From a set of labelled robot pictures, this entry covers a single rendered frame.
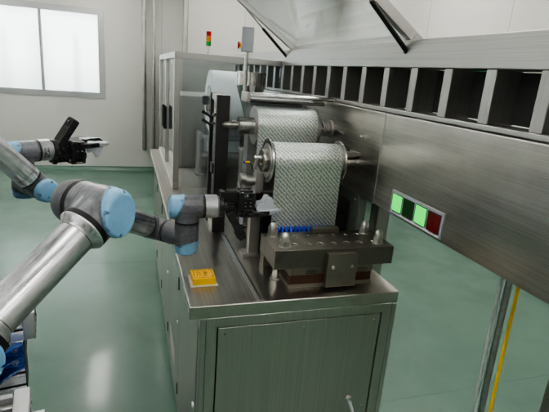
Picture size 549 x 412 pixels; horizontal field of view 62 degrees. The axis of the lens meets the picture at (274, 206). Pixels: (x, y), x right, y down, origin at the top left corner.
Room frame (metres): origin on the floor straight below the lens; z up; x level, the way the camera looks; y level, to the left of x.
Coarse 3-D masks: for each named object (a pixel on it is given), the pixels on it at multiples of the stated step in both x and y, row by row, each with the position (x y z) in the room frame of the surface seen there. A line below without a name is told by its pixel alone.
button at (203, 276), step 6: (192, 270) 1.31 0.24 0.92; (198, 270) 1.31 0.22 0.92; (204, 270) 1.31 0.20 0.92; (210, 270) 1.32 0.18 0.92; (192, 276) 1.26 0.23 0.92; (198, 276) 1.26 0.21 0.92; (204, 276) 1.27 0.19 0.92; (210, 276) 1.27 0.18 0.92; (192, 282) 1.25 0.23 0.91; (198, 282) 1.25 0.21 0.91; (204, 282) 1.25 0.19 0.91; (210, 282) 1.26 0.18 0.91
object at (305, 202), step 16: (288, 192) 1.47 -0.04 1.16; (304, 192) 1.49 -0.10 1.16; (320, 192) 1.51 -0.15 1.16; (336, 192) 1.52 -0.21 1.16; (288, 208) 1.47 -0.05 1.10; (304, 208) 1.49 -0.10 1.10; (320, 208) 1.51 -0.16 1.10; (336, 208) 1.53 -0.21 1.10; (288, 224) 1.47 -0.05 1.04; (304, 224) 1.49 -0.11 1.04; (320, 224) 1.51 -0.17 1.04
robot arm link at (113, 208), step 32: (64, 192) 1.04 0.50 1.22; (96, 192) 1.01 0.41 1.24; (64, 224) 0.95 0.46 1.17; (96, 224) 0.96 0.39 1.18; (128, 224) 1.03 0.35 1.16; (32, 256) 0.87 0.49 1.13; (64, 256) 0.89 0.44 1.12; (0, 288) 0.80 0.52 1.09; (32, 288) 0.82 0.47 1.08; (0, 320) 0.76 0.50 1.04; (0, 352) 0.72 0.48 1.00
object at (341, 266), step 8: (328, 256) 1.29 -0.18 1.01; (336, 256) 1.29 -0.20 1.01; (344, 256) 1.30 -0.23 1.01; (352, 256) 1.31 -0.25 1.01; (328, 264) 1.29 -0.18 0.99; (336, 264) 1.29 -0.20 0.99; (344, 264) 1.30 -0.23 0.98; (352, 264) 1.31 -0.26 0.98; (328, 272) 1.29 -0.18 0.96; (336, 272) 1.30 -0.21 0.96; (344, 272) 1.30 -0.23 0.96; (352, 272) 1.31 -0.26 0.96; (328, 280) 1.29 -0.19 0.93; (336, 280) 1.30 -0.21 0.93; (344, 280) 1.31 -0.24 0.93; (352, 280) 1.31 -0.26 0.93
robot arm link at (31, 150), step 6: (12, 144) 1.46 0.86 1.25; (18, 144) 1.47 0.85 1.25; (24, 144) 1.48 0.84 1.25; (30, 144) 1.50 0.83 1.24; (36, 144) 1.51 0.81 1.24; (18, 150) 1.46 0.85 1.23; (24, 150) 1.47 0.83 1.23; (30, 150) 1.49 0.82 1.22; (36, 150) 1.50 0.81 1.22; (24, 156) 1.47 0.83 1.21; (30, 156) 1.48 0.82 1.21; (36, 156) 1.50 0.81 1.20; (30, 162) 1.48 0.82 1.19
